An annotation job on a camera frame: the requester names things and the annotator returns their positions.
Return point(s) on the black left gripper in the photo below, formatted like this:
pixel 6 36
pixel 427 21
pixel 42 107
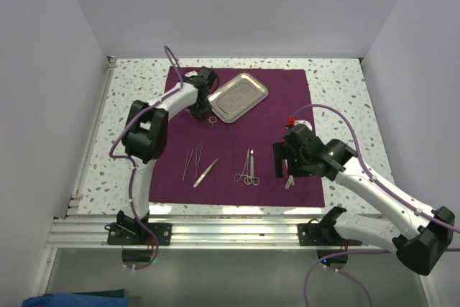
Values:
pixel 205 108

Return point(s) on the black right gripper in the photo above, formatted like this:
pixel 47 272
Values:
pixel 282 152

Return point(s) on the steel scalpel handle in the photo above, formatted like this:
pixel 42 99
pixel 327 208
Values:
pixel 290 182

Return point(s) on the purple surgical cloth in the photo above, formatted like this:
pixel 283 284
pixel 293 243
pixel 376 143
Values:
pixel 258 130

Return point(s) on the thin pointed steel tweezers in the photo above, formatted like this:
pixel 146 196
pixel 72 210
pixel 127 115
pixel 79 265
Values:
pixel 192 156

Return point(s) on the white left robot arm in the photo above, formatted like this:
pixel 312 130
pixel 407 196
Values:
pixel 144 139

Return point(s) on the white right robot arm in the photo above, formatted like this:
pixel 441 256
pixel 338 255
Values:
pixel 417 233

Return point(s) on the steel surgical scissors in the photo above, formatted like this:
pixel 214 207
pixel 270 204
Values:
pixel 210 121

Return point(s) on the stainless steel instrument tray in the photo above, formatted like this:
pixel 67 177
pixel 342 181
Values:
pixel 236 97

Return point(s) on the steel forceps with rings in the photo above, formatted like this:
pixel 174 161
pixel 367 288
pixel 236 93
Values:
pixel 245 171

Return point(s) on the green cloth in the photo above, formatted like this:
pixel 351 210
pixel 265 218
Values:
pixel 117 293

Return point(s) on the blue cloth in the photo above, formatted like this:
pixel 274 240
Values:
pixel 69 300

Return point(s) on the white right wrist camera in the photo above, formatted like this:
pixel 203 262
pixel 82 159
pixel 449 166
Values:
pixel 292 121

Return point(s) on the aluminium mounting rail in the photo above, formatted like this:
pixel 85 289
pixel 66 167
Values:
pixel 220 232

